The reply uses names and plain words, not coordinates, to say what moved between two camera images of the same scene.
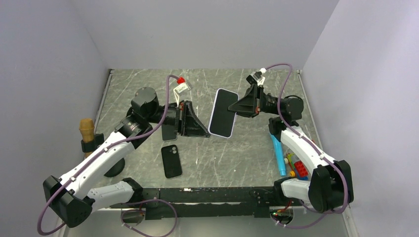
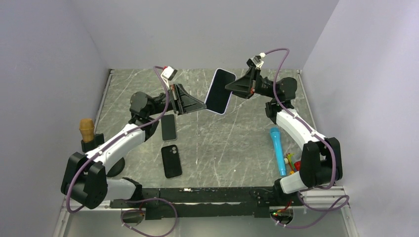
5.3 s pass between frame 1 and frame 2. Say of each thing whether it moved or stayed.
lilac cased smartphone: moved
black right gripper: moved
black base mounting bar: stayed
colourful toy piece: stayed
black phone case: stayed
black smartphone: stayed
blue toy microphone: stayed
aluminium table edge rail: stayed
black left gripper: moved
